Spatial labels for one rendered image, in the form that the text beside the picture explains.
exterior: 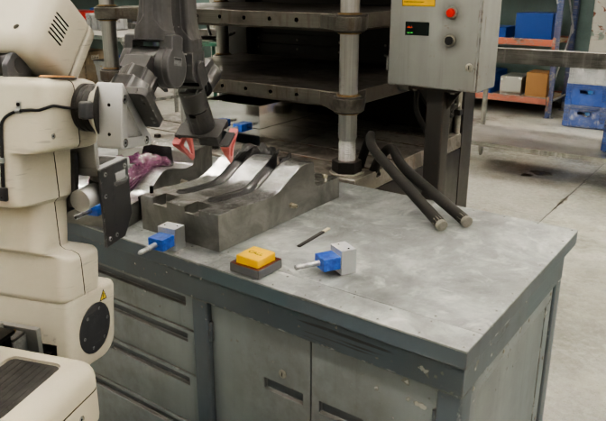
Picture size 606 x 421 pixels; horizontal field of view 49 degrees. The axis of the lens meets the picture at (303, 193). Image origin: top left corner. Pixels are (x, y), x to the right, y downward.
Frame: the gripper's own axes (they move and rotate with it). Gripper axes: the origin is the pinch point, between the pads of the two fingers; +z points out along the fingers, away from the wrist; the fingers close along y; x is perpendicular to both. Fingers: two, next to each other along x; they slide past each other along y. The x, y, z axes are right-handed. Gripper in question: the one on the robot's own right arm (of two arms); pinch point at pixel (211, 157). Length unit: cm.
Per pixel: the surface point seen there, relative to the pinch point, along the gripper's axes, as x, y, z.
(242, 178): -11.0, -0.4, 16.8
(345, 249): 17.0, -35.4, 7.3
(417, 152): -81, -36, 65
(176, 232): 17.0, 4.2, 8.2
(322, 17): -79, -6, 9
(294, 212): -7.4, -14.8, 24.1
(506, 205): -211, -73, 219
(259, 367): 32.9, -16.2, 33.6
